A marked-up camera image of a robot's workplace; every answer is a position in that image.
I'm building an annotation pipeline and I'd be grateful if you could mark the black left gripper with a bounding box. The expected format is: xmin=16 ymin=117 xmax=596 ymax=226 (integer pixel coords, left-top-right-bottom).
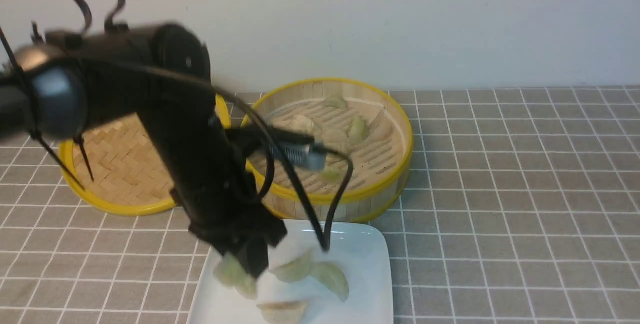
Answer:
xmin=188 ymin=204 xmax=288 ymax=279

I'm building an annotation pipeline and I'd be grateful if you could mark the green dumpling basket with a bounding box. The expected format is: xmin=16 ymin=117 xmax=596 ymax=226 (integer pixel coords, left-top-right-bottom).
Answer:
xmin=213 ymin=251 xmax=246 ymax=288
xmin=318 ymin=166 xmax=346 ymax=184
xmin=348 ymin=115 xmax=370 ymax=145

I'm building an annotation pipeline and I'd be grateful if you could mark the green dumpling basket front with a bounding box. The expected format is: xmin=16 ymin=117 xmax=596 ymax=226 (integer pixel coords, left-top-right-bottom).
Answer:
xmin=318 ymin=166 xmax=346 ymax=184

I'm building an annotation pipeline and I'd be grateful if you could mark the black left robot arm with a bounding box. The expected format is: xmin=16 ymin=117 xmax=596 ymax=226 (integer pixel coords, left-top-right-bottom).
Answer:
xmin=1 ymin=24 xmax=287 ymax=278

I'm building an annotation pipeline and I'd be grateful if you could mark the green dumpling plate left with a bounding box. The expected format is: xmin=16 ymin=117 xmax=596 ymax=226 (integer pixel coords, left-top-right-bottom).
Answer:
xmin=235 ymin=275 xmax=258 ymax=301

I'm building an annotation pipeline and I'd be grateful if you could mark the green dumpling plate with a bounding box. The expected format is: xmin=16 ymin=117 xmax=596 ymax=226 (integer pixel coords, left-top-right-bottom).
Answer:
xmin=269 ymin=249 xmax=313 ymax=283
xmin=235 ymin=275 xmax=258 ymax=301
xmin=310 ymin=261 xmax=350 ymax=302

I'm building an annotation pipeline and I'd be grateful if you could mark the green dumpling plate centre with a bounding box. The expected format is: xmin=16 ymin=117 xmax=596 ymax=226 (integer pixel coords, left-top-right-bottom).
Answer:
xmin=269 ymin=249 xmax=313 ymax=283

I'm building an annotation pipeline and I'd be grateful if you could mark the pale dumpling plate bottom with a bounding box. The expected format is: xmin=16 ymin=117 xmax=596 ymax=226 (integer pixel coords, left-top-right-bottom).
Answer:
xmin=256 ymin=301 xmax=309 ymax=324

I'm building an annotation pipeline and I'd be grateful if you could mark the green dumpling plate right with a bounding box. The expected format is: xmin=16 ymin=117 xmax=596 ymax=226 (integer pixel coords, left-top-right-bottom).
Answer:
xmin=310 ymin=261 xmax=350 ymax=302

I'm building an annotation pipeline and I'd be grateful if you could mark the white square plate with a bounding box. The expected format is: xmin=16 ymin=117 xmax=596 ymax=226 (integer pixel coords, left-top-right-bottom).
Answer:
xmin=187 ymin=220 xmax=394 ymax=324

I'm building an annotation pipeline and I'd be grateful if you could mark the pale dumpling basket centre-left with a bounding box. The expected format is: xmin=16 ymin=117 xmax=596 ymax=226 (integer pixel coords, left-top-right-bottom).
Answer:
xmin=288 ymin=114 xmax=316 ymax=135

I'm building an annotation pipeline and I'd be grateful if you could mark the pale flat dumpling basket centre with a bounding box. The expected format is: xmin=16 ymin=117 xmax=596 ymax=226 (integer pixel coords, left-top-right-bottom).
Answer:
xmin=321 ymin=128 xmax=351 ymax=153

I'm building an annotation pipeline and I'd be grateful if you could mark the woven bamboo steamer lid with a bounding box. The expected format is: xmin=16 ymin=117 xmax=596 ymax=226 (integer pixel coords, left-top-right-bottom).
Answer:
xmin=58 ymin=95 xmax=232 ymax=216

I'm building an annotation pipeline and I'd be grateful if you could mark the yellow-rimmed bamboo steamer basket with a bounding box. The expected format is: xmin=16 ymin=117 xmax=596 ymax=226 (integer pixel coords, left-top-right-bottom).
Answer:
xmin=253 ymin=78 xmax=414 ymax=222

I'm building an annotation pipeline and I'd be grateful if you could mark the green dumpling at basket back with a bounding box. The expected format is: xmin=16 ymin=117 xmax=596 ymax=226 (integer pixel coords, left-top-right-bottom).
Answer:
xmin=322 ymin=96 xmax=349 ymax=110

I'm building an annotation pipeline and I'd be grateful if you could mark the grey checked tablecloth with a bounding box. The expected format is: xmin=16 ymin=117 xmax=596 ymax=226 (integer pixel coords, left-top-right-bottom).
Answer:
xmin=0 ymin=87 xmax=640 ymax=324

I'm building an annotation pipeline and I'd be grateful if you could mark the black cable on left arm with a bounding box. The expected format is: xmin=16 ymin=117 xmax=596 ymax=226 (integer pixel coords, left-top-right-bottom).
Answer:
xmin=61 ymin=0 xmax=355 ymax=252

